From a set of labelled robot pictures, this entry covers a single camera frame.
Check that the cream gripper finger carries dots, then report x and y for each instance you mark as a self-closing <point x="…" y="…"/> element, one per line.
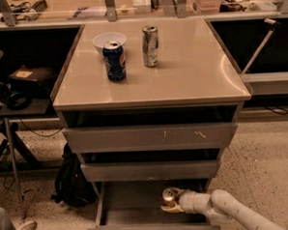
<point x="172" y="210"/>
<point x="176" y="192"/>

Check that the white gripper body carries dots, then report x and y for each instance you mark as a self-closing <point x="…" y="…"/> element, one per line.
<point x="187" y="201"/>

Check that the orange soda can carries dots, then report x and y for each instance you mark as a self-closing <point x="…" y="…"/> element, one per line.
<point x="169" y="198"/>

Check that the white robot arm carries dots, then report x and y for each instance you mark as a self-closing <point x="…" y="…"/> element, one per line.
<point x="220" y="206"/>

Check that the bottom grey drawer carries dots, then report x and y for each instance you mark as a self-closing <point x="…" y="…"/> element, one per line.
<point x="136" y="206"/>

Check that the grey drawer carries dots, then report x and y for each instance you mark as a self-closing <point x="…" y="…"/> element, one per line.
<point x="150" y="138"/>
<point x="136" y="206"/>
<point x="150" y="171"/>

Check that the middle grey drawer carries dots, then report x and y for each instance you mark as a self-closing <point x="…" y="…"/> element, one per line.
<point x="150" y="171"/>

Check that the grey drawer cabinet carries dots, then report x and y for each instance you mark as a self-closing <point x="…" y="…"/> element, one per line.
<point x="193" y="82"/>

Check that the top grey drawer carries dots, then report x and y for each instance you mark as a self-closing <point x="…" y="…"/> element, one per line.
<point x="150" y="138"/>

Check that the blue Pepsi can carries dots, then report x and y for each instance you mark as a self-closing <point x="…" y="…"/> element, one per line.
<point x="115" y="61"/>

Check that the tall silver can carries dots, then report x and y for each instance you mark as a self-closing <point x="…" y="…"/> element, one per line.
<point x="150" y="45"/>

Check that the black backpack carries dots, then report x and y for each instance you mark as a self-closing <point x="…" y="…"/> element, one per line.
<point x="71" y="186"/>

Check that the white bowl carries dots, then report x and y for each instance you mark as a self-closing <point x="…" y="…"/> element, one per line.
<point x="100" y="40"/>

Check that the black box with label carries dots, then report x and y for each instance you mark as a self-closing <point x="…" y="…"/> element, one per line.
<point x="38" y="80"/>

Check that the black headphones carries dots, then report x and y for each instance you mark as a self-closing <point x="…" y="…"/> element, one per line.
<point x="13" y="100"/>

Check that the white stick with tip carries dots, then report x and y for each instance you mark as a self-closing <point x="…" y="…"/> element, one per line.
<point x="273" y="25"/>

